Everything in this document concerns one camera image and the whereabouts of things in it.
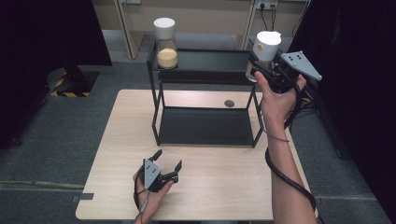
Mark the dark curtain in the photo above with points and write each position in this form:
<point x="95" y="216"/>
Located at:
<point x="40" y="62"/>
<point x="358" y="93"/>

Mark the black metal two-tier rack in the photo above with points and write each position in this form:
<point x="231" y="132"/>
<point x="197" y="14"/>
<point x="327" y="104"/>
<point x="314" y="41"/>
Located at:
<point x="205" y="124"/>

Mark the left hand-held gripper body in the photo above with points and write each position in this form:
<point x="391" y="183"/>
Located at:
<point x="152" y="174"/>

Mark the person's right hand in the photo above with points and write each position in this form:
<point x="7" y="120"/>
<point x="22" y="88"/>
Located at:
<point x="277" y="107"/>

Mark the white wall power outlet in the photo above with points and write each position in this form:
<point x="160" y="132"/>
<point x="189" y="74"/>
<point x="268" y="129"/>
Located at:
<point x="267" y="3"/>

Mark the white cup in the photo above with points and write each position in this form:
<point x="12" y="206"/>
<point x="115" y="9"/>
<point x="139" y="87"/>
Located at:
<point x="266" y="46"/>

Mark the glass jar with yellow granules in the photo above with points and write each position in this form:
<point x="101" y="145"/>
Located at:
<point x="167" y="57"/>

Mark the thin black wrist band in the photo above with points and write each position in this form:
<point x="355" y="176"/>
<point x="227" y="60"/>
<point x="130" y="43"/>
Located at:
<point x="280" y="140"/>

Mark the round black table grommet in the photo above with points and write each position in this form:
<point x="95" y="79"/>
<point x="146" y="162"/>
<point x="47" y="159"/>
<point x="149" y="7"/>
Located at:
<point x="229" y="103"/>

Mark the striped black stand base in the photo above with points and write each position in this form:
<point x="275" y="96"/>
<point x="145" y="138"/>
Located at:
<point x="74" y="81"/>

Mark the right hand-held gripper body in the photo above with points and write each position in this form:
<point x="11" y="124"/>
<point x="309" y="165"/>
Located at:
<point x="299" y="63"/>

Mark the person's left hand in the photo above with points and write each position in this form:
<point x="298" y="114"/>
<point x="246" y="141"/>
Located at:
<point x="151" y="200"/>

